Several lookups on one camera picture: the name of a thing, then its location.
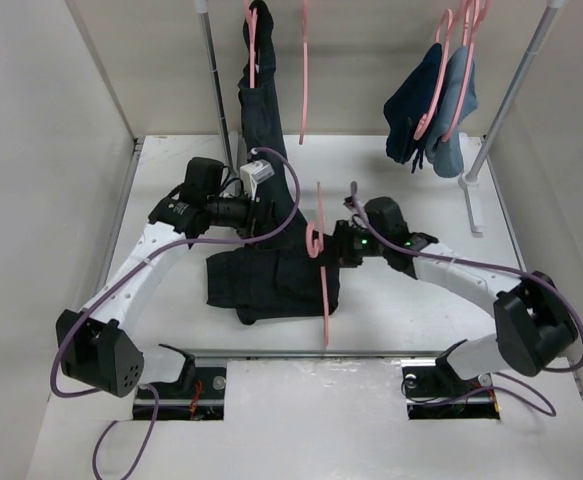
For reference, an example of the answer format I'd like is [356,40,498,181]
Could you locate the black trousers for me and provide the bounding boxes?
[206,245,340,325]
[238,1,294,236]

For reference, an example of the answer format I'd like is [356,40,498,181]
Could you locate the empty pink hanger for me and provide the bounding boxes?
[298,0,309,145]

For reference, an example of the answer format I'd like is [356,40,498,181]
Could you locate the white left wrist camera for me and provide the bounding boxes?
[239,160,275,199]

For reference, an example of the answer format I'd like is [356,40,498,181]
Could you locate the grey clothes rack frame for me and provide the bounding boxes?
[190,0,572,237]

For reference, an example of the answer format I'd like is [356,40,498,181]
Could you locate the pink hanger holding blue jeans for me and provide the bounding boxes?
[440,0,493,145]

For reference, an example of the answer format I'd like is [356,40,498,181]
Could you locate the pink hanger holding black trousers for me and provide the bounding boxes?
[243,0,259,89]

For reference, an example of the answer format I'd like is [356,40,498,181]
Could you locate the black trousers on hanger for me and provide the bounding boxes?
[238,1,294,236]

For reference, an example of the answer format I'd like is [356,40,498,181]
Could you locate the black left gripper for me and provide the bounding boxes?
[206,182,292,251]

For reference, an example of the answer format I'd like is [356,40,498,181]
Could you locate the light blue jeans on hanger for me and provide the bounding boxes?
[425,46,479,178]

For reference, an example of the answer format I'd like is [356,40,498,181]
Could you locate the pink hanger taken from rack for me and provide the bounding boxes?
[305,182,330,348]

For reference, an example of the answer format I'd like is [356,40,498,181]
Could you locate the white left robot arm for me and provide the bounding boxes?
[50,157,276,398]

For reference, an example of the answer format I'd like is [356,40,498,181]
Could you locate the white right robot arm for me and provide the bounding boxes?
[327,196,580,397]

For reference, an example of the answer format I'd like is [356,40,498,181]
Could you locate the pink hanger holding navy trousers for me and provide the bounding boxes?
[413,8,454,140]

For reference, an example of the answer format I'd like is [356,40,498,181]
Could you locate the navy blue trousers on hanger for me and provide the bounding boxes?
[383,45,436,173]

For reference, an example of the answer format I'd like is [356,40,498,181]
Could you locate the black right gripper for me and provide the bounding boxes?
[313,219,388,268]

